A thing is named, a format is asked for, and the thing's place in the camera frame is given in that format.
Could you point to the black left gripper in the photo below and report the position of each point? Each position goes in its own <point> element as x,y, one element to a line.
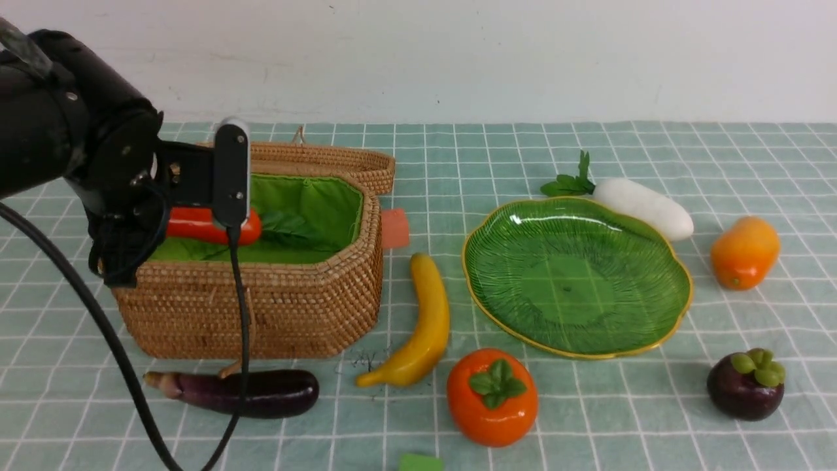
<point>136,212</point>

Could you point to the orange toy carrot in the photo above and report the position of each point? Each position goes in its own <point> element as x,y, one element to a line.
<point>198,223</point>

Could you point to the purple toy eggplant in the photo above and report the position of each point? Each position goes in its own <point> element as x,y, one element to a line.
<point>274,394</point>

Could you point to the yellow toy banana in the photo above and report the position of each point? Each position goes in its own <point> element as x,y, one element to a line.
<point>427,344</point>

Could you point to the orange toy persimmon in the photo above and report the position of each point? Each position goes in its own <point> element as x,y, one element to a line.
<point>492,398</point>

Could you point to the white toy radish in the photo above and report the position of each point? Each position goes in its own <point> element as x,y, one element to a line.
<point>624,196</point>

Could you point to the orange toy mango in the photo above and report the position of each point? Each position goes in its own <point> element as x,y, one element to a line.
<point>742,257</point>

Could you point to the purple toy mangosteen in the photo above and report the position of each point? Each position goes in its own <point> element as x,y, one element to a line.
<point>747,386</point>

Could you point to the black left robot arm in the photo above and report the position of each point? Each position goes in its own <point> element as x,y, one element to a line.
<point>66,114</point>

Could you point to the woven wicker basket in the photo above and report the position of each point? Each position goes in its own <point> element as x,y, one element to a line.
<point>313,282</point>

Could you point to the woven basket lid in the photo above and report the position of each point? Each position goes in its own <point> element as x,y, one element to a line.
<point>375,170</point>

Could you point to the orange sticky note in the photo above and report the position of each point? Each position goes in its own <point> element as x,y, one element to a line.
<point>394,229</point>

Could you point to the green sticky note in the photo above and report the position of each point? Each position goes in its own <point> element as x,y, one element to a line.
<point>420,462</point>

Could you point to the green checkered tablecloth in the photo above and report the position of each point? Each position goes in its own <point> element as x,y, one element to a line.
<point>649,412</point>

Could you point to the green leaf-shaped plate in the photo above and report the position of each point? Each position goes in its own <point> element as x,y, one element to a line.
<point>573,278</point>

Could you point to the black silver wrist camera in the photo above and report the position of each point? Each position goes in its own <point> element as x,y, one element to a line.
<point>231,173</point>

